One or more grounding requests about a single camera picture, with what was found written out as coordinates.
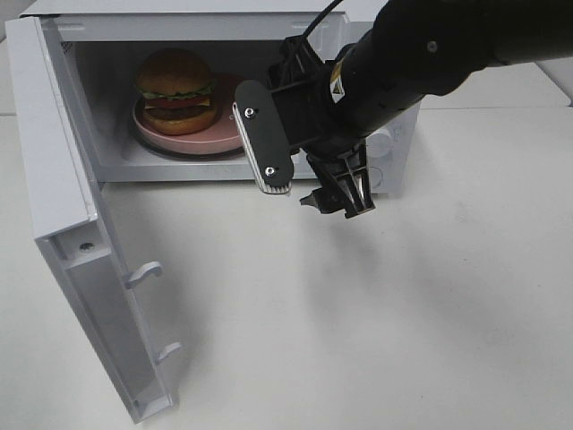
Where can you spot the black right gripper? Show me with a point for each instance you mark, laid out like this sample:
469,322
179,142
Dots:
326,109

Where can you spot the round white door button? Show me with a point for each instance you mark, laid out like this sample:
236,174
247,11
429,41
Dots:
376,177

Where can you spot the white microwave knob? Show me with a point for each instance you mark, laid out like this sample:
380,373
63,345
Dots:
379,144

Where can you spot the pink round plate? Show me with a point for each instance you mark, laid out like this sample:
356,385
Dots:
220,136

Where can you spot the burger with lettuce and tomato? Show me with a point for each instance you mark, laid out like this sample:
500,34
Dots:
176,87

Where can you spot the white microwave door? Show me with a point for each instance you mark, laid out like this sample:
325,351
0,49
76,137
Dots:
70,222

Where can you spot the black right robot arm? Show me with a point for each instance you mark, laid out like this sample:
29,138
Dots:
413,49

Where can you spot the glass microwave turntable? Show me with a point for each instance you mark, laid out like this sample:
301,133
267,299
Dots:
179,155

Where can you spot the white microwave oven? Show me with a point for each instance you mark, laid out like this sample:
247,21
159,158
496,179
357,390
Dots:
111,38

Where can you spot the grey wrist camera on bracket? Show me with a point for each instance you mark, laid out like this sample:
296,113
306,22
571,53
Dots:
263,138

